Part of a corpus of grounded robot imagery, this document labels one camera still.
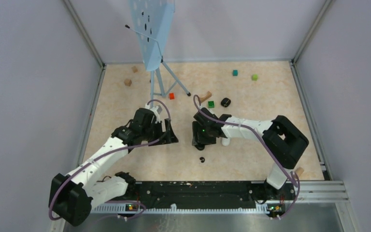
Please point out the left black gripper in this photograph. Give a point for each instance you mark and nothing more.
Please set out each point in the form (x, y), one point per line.
(167, 137)

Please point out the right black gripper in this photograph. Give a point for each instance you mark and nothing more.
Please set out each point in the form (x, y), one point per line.
(198, 138)

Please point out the white charging case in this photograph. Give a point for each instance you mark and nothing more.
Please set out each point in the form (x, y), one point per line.
(225, 141)

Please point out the black earbud charging case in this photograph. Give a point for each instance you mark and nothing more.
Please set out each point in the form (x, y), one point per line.
(225, 102)

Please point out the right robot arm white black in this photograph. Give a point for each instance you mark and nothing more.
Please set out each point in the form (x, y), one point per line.
(283, 141)

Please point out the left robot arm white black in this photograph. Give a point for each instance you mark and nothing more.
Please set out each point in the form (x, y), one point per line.
(108, 153)

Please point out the wooden cube near stand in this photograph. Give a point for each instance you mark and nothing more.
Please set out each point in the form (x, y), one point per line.
(128, 82)

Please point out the light blue music stand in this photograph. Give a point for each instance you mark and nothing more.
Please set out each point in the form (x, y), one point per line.
(151, 21)

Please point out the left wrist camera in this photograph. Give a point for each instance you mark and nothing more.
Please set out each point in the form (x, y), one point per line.
(156, 110)

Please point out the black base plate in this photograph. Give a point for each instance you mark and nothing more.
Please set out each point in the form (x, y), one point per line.
(201, 194)

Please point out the aluminium rail frame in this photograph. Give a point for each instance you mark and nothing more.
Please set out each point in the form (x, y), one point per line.
(312, 192)

